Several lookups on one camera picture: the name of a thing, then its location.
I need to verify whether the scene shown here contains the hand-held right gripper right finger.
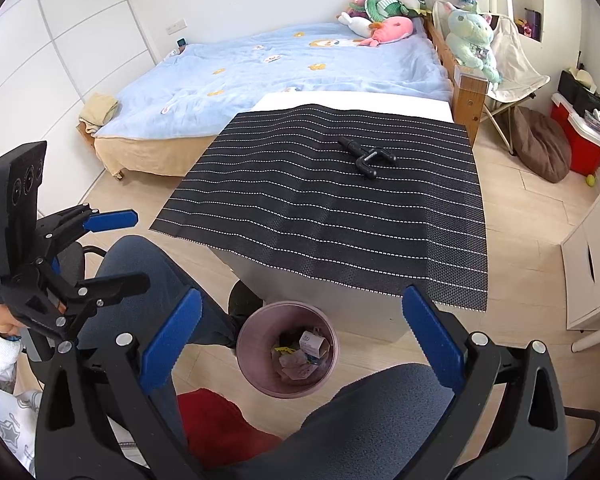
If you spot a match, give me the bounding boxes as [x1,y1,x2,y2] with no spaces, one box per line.
[401,285,571,480]

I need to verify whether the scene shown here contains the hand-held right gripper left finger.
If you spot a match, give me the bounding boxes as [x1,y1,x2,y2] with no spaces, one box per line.
[34,287,203,480]

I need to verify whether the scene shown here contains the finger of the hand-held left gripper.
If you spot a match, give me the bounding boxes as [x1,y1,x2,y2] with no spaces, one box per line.
[55,272,152,341]
[35,203,140,251]

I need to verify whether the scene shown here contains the pink trash bin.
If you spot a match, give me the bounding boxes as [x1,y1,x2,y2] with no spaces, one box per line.
[235,301,340,400]

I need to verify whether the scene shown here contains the white sock box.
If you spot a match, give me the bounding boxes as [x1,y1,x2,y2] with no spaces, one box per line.
[300,329,331,361]

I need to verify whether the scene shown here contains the person's left hand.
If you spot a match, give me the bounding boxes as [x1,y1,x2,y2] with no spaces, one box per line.
[0,306,25,339]

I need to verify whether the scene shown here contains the person's left leg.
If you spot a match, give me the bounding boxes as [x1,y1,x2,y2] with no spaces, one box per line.
[77,236,241,348]

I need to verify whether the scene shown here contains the person's leg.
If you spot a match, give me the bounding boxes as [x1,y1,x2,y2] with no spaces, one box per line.
[230,364,461,480]
[77,236,241,348]

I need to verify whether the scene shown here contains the beige bed sheet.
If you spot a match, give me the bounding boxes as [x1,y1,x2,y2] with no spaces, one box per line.
[94,132,216,177]

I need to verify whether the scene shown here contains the person's left foot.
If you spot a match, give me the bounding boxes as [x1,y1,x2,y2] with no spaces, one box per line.
[228,280,264,332]

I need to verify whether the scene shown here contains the person's right leg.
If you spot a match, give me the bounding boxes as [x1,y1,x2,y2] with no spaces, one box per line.
[230,364,461,480]

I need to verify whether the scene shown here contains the red cloth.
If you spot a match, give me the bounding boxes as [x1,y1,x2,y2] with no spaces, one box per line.
[176,387,283,468]

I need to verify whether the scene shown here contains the white table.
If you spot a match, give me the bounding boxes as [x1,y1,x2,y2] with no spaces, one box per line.
[215,91,455,343]

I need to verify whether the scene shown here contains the beige folded towel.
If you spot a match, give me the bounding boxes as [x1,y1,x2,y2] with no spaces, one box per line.
[78,92,120,128]

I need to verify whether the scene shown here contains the crumpled pale paper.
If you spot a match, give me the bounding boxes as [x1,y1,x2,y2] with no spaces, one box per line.
[279,351,317,381]

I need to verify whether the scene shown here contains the black white-striped mat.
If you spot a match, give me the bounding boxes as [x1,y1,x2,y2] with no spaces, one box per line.
[149,104,490,313]

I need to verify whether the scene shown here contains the white tube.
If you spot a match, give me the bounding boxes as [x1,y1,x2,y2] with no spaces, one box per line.
[570,327,600,353]

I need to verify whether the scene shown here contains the white wardrobe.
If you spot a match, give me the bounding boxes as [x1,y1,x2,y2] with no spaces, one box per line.
[0,0,156,201]

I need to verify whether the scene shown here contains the black office chair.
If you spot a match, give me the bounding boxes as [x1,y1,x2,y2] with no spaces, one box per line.
[55,242,600,480]

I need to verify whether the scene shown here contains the white drawer cabinet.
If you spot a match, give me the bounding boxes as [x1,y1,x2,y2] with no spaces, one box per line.
[561,175,600,331]

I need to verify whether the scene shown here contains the person's star-printed clothing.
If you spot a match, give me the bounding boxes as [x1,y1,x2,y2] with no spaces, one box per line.
[0,370,46,476]

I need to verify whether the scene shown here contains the black plastic hook tool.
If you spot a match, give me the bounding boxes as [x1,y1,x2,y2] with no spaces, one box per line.
[337,136,397,179]

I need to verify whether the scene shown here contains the light blue printed blanket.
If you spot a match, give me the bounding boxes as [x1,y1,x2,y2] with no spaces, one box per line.
[94,19,453,141]

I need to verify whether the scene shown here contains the brown cushion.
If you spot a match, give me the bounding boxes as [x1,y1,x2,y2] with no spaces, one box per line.
[511,106,572,183]

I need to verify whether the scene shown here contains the red cooler box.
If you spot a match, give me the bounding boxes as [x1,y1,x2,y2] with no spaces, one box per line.
[551,92,600,176]

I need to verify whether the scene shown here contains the white folding chair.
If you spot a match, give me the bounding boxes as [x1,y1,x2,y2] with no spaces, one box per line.
[432,0,551,156]

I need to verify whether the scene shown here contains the black bag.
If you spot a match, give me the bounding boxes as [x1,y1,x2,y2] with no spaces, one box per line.
[559,69,600,136]

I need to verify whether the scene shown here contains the mint green plush toy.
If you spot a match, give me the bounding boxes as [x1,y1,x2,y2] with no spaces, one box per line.
[445,2,502,83]

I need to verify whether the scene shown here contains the white long plush toy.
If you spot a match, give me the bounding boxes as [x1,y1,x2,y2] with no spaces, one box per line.
[336,11,381,38]

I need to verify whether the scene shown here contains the pink plush toy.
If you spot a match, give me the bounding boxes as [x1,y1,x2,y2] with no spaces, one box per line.
[357,16,417,47]

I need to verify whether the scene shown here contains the green striped plush toy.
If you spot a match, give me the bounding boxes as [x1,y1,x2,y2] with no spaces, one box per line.
[365,0,411,23]

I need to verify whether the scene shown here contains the wooden bed frame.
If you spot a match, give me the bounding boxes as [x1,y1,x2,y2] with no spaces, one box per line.
[77,14,488,181]

